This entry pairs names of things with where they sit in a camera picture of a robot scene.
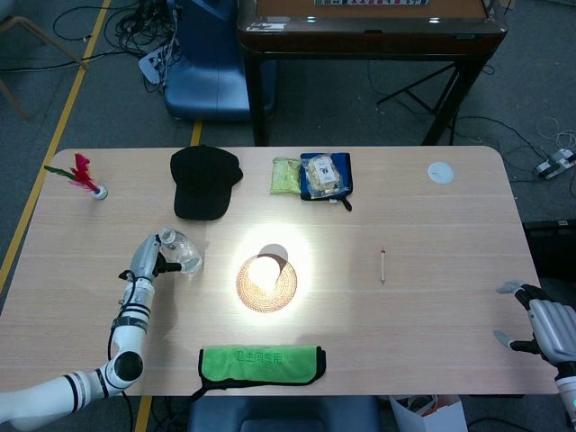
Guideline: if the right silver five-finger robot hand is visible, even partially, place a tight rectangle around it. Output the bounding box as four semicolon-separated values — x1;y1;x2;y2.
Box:
493;280;576;368

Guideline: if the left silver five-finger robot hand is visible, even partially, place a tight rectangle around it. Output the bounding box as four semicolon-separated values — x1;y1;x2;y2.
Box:
130;232;184;283

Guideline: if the transparent plastic water bottle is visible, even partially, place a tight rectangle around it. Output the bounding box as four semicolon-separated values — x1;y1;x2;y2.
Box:
158;228;204;275

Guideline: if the white paper cup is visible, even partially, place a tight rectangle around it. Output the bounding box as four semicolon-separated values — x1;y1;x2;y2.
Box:
247;254;286;292

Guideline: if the black box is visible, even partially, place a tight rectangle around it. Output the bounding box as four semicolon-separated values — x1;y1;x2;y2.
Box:
523;219;576;278

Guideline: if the black baseball cap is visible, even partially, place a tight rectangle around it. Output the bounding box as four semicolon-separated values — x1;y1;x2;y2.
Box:
169;144;245;221

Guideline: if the red green feather shuttlecock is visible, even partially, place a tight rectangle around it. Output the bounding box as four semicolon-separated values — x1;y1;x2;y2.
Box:
43;152;109;201

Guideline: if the round woven rattan coaster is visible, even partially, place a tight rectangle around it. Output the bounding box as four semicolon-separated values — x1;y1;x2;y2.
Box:
235;253;299;312

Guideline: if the white paper bag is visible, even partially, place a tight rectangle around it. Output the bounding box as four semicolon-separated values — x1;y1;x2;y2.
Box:
388;394;468;432

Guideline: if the green microfiber towel black trim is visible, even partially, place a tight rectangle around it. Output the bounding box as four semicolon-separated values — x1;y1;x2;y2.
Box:
188;345;328;403

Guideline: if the yellow-green snack packet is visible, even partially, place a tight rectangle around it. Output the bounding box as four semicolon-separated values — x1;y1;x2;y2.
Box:
269;157;302;196

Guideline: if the grey power strip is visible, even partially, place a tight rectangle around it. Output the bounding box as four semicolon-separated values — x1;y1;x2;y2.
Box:
534;150;576;180

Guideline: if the white power strip with plugs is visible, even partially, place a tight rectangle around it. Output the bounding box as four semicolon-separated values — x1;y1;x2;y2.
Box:
138;47;170;86

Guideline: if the white round grommet cover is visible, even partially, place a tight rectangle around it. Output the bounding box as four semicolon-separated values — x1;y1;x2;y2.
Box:
427;160;455;185

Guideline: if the clear bag of snacks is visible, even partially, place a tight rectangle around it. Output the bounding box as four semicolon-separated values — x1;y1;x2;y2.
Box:
307;155;342;199

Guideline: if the dark blue padded seat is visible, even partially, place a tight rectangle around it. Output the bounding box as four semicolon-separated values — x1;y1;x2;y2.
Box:
187;395;382;432

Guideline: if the blue fabric pouch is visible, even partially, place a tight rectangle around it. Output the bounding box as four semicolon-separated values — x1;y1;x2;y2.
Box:
299;152;354;212

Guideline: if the light wooden chair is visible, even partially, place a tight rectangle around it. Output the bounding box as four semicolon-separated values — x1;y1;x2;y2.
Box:
0;15;90;122

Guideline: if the dark wooden mahjong table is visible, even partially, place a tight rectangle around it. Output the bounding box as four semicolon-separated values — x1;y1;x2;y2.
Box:
237;0;509;148

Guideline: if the coiled white cable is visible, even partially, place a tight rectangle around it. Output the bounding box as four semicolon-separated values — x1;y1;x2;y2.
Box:
536;116;576;150

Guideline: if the tangle of black floor cables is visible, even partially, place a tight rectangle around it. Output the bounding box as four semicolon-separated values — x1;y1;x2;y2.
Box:
53;0;184;62

